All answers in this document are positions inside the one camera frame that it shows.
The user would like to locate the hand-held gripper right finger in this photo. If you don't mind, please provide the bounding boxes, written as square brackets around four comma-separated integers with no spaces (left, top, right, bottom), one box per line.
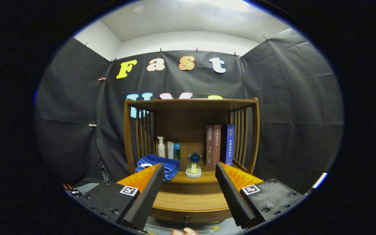
[215,163,307,230]

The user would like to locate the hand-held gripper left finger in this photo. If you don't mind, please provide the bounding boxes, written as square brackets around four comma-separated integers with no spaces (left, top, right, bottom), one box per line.
[74,163,165,230]

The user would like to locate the pale green holder grey base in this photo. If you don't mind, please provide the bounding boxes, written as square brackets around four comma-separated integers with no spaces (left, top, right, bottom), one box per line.
[185,162,202,179]

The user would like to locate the wooden countertop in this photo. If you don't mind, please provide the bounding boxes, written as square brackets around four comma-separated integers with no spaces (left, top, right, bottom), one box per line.
[134,160,249,184]

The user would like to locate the brown wooden cabinet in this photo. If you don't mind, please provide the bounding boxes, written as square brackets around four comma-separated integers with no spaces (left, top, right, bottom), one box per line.
[124,97,260,226]

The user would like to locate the blue folded towel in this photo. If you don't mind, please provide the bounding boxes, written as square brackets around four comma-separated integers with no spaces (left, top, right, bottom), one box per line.
[135,154,180,181]

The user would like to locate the white pump bottle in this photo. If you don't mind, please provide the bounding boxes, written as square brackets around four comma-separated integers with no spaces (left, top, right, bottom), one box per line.
[157,136,166,158]

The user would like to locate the thick blue book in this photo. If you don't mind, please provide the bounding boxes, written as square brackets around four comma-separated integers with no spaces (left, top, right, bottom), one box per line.
[221,124,235,166]

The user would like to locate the dark brown book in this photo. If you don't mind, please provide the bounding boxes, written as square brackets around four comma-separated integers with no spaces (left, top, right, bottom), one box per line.
[206,125,214,167]

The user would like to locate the reddish brown book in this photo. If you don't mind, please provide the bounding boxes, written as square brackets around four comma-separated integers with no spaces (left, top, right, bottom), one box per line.
[213,125,222,165]

